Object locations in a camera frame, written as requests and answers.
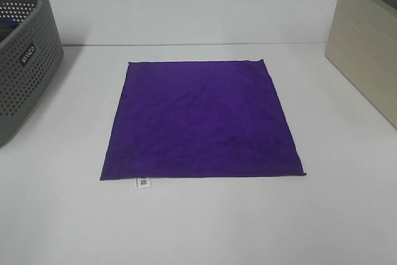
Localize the purple towel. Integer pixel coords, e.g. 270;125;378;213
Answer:
100;60;305;181

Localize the white towel label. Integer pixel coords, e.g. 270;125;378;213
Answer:
134;177;151;190

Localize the grey perforated plastic basket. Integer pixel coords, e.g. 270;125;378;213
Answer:
1;0;64;145

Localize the beige storage box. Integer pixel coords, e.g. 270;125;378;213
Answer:
325;0;396;126

